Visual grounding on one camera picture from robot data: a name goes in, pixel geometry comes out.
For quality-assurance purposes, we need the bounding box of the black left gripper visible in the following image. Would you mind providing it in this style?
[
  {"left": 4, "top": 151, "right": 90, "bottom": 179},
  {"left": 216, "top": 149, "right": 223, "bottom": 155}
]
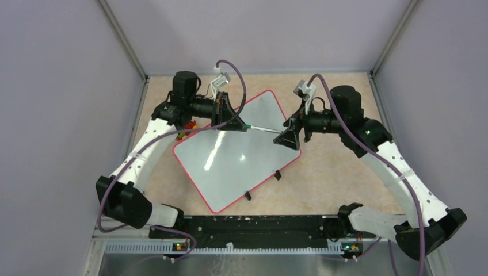
[{"left": 188, "top": 91, "right": 247, "bottom": 131}]

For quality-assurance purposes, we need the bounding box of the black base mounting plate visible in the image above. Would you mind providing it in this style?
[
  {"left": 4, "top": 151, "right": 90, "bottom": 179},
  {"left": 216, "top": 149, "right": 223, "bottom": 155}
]
[{"left": 148, "top": 215, "right": 374, "bottom": 249}]

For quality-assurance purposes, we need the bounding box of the pink framed whiteboard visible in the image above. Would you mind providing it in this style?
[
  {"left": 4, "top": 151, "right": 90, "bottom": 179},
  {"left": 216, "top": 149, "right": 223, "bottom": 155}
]
[{"left": 172, "top": 90, "right": 302, "bottom": 213}]

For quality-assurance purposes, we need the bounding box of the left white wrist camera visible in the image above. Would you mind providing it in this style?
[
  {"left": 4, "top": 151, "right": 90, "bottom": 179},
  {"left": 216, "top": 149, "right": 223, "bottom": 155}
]
[{"left": 209, "top": 67, "right": 230, "bottom": 100}]

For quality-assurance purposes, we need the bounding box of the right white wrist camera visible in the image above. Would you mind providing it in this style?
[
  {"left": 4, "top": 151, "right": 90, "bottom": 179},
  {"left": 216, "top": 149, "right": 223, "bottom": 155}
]
[{"left": 293, "top": 79, "right": 317, "bottom": 102}]

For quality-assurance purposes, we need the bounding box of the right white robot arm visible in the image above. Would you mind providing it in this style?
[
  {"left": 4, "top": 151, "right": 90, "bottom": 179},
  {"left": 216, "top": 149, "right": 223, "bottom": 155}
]
[{"left": 273, "top": 82, "right": 467, "bottom": 260}]

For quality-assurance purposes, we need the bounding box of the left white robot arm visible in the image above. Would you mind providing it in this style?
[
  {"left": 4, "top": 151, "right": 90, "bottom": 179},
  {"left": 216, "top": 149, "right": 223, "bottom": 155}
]
[{"left": 96, "top": 68, "right": 246, "bottom": 238}]

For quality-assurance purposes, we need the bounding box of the red yellow toy brick car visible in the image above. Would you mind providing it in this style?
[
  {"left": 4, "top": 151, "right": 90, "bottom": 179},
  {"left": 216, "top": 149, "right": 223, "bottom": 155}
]
[{"left": 184, "top": 120, "right": 199, "bottom": 135}]

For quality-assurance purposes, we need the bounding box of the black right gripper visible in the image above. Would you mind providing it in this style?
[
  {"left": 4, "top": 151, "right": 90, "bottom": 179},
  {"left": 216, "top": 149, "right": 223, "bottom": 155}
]
[{"left": 273, "top": 98, "right": 345, "bottom": 150}]

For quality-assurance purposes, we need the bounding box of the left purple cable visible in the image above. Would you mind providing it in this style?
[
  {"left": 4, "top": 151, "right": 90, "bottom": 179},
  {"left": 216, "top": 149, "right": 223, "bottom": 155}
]
[{"left": 96, "top": 59, "right": 248, "bottom": 263}]

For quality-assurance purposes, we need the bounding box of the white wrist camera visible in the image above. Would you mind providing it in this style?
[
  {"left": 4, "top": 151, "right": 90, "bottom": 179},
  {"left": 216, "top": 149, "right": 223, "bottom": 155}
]
[
  {"left": 293, "top": 79, "right": 317, "bottom": 102},
  {"left": 209, "top": 67, "right": 230, "bottom": 100}
]

